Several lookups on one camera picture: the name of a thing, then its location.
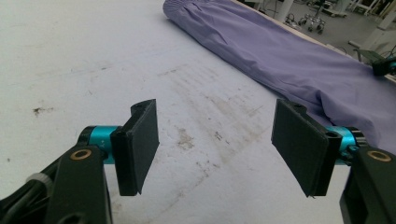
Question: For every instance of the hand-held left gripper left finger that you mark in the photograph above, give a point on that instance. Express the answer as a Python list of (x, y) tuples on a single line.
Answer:
[(137, 149)]

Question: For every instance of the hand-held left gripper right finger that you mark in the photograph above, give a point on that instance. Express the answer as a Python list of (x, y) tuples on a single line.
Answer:
[(299, 146)]

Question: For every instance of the purple shorts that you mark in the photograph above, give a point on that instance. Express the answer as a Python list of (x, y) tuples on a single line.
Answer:
[(280, 62)]

